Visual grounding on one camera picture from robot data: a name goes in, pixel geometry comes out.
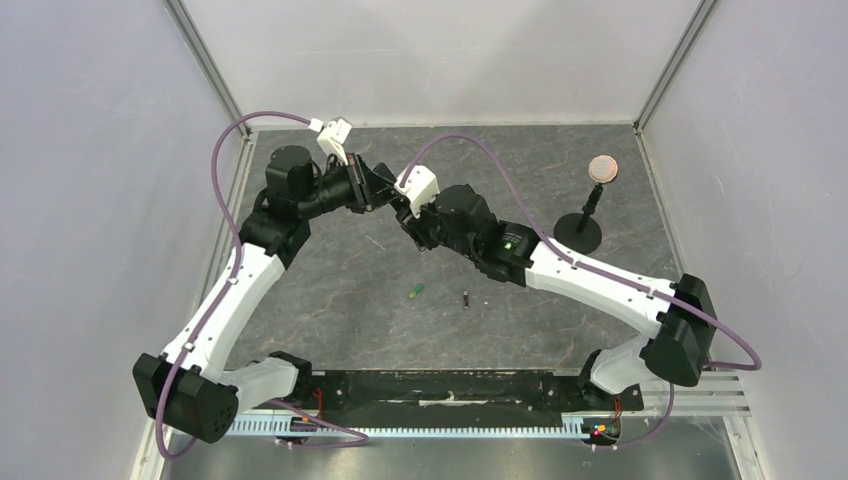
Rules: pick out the green battery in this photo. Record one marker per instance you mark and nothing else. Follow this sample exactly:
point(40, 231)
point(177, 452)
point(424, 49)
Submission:
point(416, 290)

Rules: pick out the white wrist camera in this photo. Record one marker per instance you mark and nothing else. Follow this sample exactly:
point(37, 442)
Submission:
point(331, 137)
point(419, 186)

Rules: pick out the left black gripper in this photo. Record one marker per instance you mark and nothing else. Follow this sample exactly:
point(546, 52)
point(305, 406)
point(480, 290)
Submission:
point(369, 189)

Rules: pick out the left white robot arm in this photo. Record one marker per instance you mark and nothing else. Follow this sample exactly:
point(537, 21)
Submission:
point(187, 386)

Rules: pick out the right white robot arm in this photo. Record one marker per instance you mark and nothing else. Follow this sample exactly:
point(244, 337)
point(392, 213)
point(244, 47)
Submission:
point(672, 342)

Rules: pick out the black stand with round disc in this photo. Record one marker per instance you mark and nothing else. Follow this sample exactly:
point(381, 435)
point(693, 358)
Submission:
point(580, 231)

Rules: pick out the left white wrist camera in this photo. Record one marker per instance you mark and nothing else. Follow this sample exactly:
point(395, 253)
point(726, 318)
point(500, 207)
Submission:
point(331, 137)

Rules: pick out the white toothed cable rail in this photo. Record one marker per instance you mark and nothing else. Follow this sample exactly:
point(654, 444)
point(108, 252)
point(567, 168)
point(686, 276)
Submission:
point(286, 426)

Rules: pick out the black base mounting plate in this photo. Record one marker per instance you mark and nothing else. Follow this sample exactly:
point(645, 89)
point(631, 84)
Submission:
point(361, 399)

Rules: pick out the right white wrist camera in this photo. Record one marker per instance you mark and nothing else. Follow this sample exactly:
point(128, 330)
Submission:
point(419, 186)

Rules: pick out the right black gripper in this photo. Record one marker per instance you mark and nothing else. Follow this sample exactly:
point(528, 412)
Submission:
point(411, 220)

